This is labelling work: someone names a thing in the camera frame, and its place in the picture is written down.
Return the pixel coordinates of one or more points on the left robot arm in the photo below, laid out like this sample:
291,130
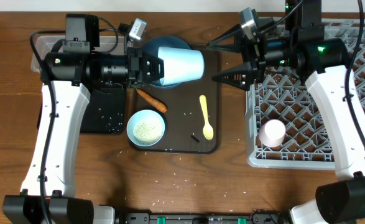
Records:
69,73

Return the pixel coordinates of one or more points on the pink cup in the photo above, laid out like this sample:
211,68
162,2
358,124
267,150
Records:
272,133

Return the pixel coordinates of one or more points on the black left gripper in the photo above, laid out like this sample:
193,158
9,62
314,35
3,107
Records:
139,56

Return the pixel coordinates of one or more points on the dark brown tray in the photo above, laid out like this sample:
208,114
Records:
184,116

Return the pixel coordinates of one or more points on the orange carrot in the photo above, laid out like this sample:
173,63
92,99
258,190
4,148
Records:
152,101

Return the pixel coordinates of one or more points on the grey dishwasher rack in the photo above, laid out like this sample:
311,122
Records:
280,96

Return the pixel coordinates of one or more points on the small black piece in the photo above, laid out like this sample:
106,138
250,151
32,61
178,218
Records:
194,138

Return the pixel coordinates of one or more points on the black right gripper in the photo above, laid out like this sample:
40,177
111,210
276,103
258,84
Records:
254,66

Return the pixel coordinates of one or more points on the light blue cup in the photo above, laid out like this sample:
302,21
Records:
181,65

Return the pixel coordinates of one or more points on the black plastic bin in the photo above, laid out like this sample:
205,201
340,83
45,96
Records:
107,112

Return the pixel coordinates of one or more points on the white rice pile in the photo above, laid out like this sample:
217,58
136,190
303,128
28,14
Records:
148,131

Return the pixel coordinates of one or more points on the clear plastic bin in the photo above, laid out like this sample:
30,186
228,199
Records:
45,43

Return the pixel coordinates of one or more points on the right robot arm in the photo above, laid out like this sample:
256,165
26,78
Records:
325,67

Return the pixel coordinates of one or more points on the dark blue plate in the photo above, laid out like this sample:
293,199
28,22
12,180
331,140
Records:
152,46

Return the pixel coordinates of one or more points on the light blue bowl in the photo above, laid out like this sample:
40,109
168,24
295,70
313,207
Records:
136,117

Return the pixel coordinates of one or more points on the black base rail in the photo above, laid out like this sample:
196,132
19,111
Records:
255,217

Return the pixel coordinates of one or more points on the yellow plastic spoon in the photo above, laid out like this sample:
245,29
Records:
207,129

